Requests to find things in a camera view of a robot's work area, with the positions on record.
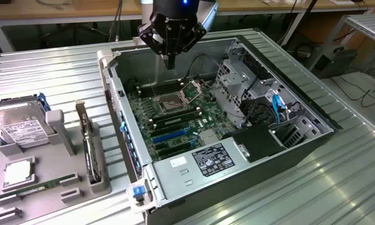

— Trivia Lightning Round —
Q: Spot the open black PC case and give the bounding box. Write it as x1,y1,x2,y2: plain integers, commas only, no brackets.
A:
96,28,344,225

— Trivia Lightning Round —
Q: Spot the thin locking lever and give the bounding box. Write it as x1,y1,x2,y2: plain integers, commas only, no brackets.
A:
148,78,159,102

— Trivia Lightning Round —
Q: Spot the CPU socket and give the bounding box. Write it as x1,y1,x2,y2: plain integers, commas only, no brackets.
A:
157,93,195,116

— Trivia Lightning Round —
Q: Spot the blue expansion slot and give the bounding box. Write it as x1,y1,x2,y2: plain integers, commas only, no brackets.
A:
151,131,188,144

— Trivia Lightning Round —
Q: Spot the blue data wire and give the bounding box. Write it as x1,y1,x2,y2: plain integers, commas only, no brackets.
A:
272,93,285,124

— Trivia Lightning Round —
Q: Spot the metal slat side table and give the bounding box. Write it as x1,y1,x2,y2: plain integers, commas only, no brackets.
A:
327,15,375,78

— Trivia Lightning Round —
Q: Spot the green graphics card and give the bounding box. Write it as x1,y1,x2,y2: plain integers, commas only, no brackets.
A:
73,99,103,185

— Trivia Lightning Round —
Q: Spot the silver CPU chip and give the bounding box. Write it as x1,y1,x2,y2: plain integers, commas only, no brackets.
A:
4,161,32,186

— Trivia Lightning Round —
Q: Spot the silver chipset heatsink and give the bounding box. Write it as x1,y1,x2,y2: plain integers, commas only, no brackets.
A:
199,130,221,144

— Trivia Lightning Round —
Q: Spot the wooden desk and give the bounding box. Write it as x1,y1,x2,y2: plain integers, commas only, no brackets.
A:
0,0,375,21

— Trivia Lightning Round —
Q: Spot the metal socket cover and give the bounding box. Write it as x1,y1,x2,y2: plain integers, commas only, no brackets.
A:
177,79,209,99

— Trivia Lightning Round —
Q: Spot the grey metal drive cage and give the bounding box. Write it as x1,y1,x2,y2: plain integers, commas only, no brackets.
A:
211,45,288,129

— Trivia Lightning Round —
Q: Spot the black RAM slot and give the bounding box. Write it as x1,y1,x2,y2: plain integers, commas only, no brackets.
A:
151,111,203,126
148,105,200,120
149,108,201,123

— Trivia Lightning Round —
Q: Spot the silver hard disk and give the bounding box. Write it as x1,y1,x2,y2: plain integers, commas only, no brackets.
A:
0,102,56,149

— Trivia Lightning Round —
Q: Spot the blue disk carrier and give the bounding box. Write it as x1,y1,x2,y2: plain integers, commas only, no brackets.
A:
0,92,52,111

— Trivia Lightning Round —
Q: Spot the black box under table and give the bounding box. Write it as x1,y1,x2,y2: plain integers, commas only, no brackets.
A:
312,46,358,71

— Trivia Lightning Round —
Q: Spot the black tripod stand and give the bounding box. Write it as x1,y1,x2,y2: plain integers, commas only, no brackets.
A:
40,0,127,43

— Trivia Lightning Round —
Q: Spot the green loose RAM stick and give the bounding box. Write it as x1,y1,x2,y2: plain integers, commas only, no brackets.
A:
9,179,66,195

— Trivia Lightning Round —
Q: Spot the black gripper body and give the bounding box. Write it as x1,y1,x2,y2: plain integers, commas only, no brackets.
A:
149,0,201,56

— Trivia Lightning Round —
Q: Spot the installed RAM stick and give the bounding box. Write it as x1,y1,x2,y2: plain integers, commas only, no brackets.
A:
152,114,204,129

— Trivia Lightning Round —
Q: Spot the black looped wire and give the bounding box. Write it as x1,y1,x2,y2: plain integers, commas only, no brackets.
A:
187,53,221,79

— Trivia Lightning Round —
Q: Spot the green motherboard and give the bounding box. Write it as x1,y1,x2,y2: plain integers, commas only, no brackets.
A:
124,77,225,163

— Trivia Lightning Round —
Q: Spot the black floor cable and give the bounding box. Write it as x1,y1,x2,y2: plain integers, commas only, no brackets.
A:
330,76,375,109

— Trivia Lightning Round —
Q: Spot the black fan shroud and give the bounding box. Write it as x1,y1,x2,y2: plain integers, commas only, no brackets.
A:
232,123,287,164

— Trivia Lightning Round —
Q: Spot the grey power supply unit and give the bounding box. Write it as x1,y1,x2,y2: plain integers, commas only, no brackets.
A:
152,137,249,205

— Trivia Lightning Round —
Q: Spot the grey parts rack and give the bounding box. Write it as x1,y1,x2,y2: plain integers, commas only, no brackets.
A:
0,109,112,225

